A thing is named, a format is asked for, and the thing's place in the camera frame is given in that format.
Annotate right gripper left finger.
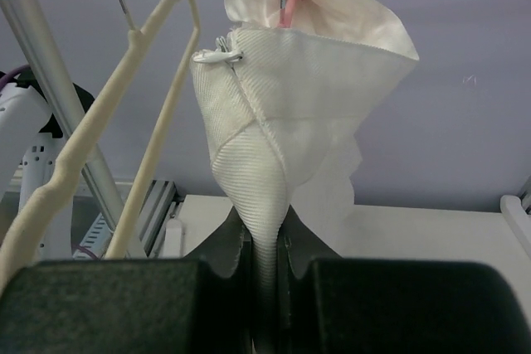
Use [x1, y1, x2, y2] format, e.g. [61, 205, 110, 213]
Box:
[1, 211, 252, 353]

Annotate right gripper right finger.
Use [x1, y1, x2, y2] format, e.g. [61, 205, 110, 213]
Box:
[276, 210, 530, 353]

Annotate white pleated skirt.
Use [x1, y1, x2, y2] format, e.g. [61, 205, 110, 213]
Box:
[191, 0, 419, 353]

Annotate cream velvet hanger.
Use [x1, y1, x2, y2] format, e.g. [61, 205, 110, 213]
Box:
[1, 0, 201, 288]

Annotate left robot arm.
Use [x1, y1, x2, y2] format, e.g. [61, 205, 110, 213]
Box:
[1, 65, 98, 260]

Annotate grey clothes rack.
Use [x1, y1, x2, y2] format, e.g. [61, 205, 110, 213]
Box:
[1, 0, 124, 261]

